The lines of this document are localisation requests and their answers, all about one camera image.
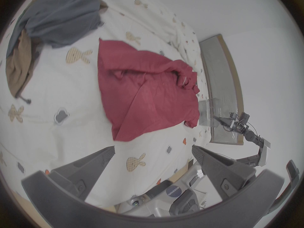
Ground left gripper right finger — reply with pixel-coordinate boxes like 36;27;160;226
192;145;257;201

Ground grey garment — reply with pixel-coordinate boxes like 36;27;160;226
6;0;108;56

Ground clear plastic box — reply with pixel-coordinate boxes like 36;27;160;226
198;98;223;128

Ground brown garment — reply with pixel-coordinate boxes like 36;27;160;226
5;0;109;104

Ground white printed quilt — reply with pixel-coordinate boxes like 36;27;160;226
94;0;202;68

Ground red shirt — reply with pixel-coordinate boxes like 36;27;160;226
98;38;200;142

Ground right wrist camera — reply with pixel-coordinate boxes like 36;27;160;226
229;112;251;123

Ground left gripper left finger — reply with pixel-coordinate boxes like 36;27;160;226
51;146;116;201

